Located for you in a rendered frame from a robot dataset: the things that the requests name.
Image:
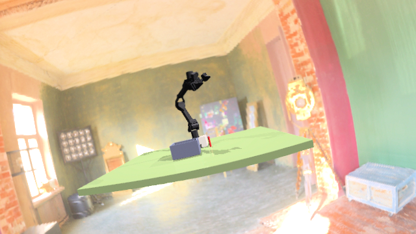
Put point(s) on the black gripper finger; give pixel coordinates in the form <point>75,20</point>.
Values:
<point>197,85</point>
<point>206,77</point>

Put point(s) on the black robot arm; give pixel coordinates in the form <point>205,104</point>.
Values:
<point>192,123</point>

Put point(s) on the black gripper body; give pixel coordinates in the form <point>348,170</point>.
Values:
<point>197,81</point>

